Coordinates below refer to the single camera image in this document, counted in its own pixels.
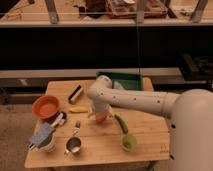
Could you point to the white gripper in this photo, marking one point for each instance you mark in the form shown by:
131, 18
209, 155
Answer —
98, 108

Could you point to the orange apple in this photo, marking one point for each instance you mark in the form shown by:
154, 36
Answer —
101, 118

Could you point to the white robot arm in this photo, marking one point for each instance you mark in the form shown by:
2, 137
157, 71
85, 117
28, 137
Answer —
190, 114

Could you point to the yellow banana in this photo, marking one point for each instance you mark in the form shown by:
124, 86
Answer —
78, 109

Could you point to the small brown figurine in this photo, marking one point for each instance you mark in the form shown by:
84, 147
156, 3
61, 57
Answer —
77, 125

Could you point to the black white brush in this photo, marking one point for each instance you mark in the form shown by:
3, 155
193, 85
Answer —
75, 94

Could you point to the clear plastic bag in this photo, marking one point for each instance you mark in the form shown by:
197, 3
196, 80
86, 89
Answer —
117, 85

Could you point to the green chili pepper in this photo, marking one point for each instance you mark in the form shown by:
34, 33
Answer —
122, 124

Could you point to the black dish with utensil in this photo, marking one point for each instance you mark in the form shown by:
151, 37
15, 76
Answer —
60, 119

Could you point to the green plastic tray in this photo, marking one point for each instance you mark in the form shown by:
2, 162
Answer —
129, 81

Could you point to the metal measuring cup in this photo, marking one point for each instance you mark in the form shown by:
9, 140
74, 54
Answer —
73, 146

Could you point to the green plastic cup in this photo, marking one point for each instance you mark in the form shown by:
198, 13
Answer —
129, 142

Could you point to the orange plastic bowl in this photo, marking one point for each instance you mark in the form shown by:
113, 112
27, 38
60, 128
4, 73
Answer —
45, 106

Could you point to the blue cloth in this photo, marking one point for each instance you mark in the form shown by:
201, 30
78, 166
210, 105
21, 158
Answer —
42, 136

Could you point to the red crate on shelf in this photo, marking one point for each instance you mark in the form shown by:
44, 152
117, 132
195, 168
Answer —
128, 8

